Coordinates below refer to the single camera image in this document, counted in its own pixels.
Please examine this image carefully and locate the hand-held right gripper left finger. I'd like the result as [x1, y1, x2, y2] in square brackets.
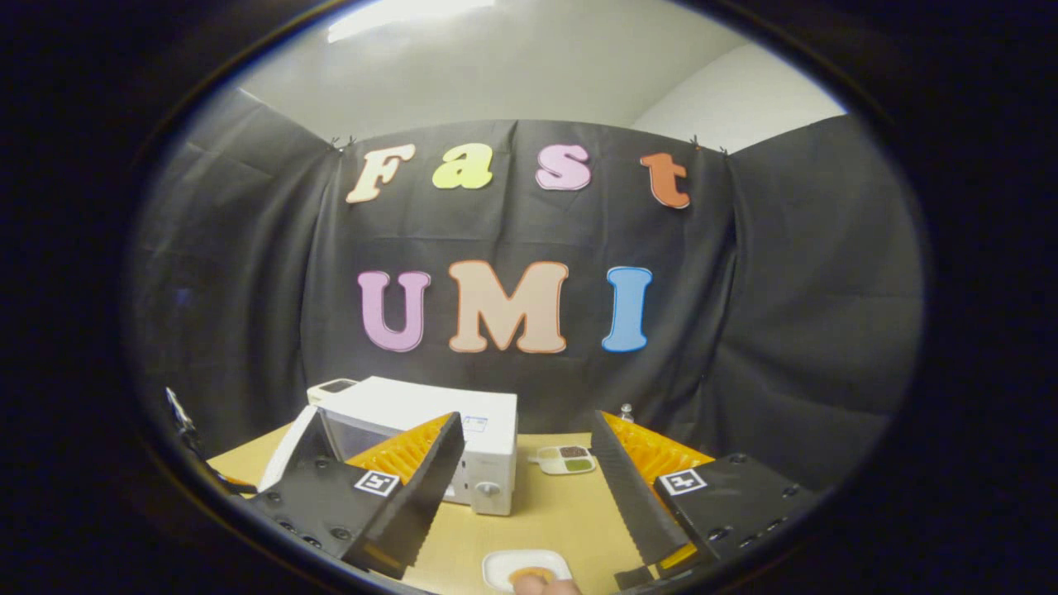
[248, 412, 466, 579]

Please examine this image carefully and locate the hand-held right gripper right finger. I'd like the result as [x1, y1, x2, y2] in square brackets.
[589, 410, 819, 589]

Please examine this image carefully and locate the white divided food tray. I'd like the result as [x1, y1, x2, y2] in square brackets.
[529, 445, 598, 476]

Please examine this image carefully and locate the white microwave oven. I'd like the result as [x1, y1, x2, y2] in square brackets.
[258, 376, 519, 517]

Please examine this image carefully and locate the white square plate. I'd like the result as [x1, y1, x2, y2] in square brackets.
[482, 549, 573, 593]

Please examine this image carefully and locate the white toaster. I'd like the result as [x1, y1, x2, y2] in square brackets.
[306, 378, 360, 406]

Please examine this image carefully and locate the black backdrop cloth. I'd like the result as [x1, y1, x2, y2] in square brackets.
[128, 87, 925, 497]

